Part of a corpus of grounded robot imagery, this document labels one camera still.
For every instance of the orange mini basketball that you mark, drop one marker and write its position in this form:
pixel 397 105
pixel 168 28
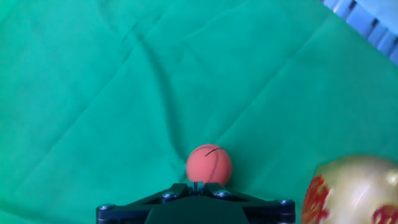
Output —
pixel 208 166

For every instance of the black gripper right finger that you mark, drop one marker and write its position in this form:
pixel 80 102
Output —
pixel 267 211

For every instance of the gold piggy bank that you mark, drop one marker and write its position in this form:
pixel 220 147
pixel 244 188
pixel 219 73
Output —
pixel 351 193

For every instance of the green cloth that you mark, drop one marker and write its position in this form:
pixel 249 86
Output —
pixel 93 93

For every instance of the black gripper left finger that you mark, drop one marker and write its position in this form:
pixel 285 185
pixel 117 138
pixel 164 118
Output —
pixel 130 211

